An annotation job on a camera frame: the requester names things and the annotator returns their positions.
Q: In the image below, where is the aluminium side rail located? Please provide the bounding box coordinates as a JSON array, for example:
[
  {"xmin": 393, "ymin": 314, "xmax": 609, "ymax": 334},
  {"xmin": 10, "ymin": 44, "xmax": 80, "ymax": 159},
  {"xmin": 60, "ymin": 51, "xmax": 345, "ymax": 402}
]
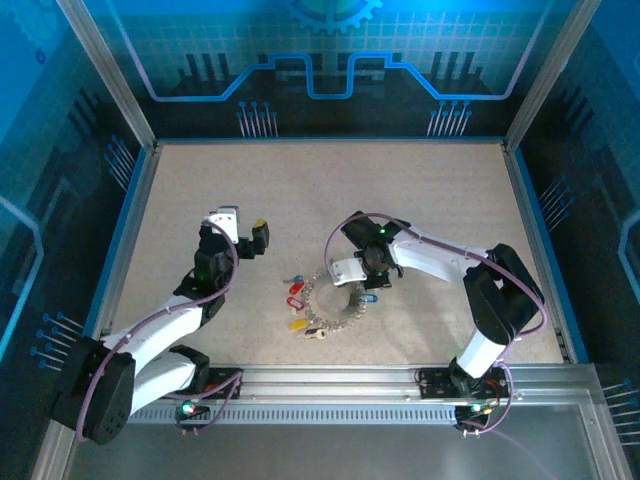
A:
[
  {"xmin": 502, "ymin": 142, "xmax": 576, "ymax": 362},
  {"xmin": 94, "ymin": 142, "xmax": 162, "ymax": 341}
]

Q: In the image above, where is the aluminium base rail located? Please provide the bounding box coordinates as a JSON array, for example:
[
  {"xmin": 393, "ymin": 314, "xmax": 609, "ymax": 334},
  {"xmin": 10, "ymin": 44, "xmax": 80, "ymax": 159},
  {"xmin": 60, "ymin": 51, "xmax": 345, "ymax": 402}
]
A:
[{"xmin": 102, "ymin": 363, "xmax": 599, "ymax": 405}]

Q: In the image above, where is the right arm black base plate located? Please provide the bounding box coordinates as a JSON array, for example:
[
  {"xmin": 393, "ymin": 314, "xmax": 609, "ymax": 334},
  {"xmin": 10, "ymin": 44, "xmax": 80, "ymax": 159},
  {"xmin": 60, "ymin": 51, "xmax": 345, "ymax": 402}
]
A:
[{"xmin": 416, "ymin": 367, "xmax": 516, "ymax": 401}]

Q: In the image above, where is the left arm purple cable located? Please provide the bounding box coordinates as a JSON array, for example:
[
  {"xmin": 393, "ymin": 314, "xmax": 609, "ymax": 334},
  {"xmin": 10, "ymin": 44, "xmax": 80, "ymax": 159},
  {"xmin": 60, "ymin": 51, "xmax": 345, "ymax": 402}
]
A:
[{"xmin": 74, "ymin": 219, "xmax": 244, "ymax": 444}]

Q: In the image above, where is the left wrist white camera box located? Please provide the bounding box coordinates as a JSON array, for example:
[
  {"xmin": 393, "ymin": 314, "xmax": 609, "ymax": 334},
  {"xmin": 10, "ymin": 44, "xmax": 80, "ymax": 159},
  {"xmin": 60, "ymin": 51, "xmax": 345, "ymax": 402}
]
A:
[{"xmin": 203, "ymin": 204, "xmax": 242, "ymax": 244}]

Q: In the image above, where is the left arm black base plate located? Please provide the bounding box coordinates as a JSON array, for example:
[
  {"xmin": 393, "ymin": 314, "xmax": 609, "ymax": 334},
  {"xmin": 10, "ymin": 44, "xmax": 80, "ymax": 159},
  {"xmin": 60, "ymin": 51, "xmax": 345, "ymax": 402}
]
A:
[{"xmin": 202, "ymin": 367, "xmax": 245, "ymax": 401}]

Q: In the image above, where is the grey slotted cable duct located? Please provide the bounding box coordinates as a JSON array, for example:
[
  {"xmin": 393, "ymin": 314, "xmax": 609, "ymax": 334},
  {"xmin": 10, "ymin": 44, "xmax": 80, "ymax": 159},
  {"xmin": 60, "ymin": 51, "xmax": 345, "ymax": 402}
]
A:
[{"xmin": 124, "ymin": 404, "xmax": 461, "ymax": 426}]

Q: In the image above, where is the aluminium frame post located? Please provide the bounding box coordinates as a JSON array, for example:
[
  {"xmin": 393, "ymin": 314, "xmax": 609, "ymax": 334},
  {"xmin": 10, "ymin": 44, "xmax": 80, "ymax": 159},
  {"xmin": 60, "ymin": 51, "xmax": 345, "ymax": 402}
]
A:
[
  {"xmin": 55, "ymin": 0, "xmax": 160, "ymax": 151},
  {"xmin": 502, "ymin": 0, "xmax": 601, "ymax": 151}
]

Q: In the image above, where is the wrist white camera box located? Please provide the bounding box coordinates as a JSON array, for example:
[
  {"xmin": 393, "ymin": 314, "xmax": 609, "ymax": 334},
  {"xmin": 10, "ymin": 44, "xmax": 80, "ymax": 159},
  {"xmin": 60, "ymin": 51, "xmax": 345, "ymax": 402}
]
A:
[
  {"xmin": 203, "ymin": 204, "xmax": 242, "ymax": 244},
  {"xmin": 329, "ymin": 257, "xmax": 369, "ymax": 288}
]

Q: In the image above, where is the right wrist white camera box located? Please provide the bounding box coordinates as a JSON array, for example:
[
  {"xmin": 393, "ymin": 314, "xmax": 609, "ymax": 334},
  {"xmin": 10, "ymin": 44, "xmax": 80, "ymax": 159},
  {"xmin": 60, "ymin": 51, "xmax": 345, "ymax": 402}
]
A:
[{"xmin": 329, "ymin": 257, "xmax": 369, "ymax": 288}]

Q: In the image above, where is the blue table border strip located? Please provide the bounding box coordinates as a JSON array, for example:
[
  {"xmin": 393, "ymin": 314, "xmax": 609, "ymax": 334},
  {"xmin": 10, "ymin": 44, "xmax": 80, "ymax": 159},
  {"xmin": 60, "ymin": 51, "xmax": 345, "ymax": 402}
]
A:
[
  {"xmin": 81, "ymin": 147, "xmax": 151, "ymax": 337},
  {"xmin": 155, "ymin": 134, "xmax": 507, "ymax": 146},
  {"xmin": 514, "ymin": 147, "xmax": 592, "ymax": 364}
]

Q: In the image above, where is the grey metal panel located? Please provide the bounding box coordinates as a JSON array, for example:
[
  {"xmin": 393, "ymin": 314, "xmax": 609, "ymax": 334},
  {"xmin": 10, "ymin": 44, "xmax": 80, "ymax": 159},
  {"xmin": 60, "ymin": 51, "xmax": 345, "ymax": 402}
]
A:
[{"xmin": 64, "ymin": 403, "xmax": 606, "ymax": 480}]

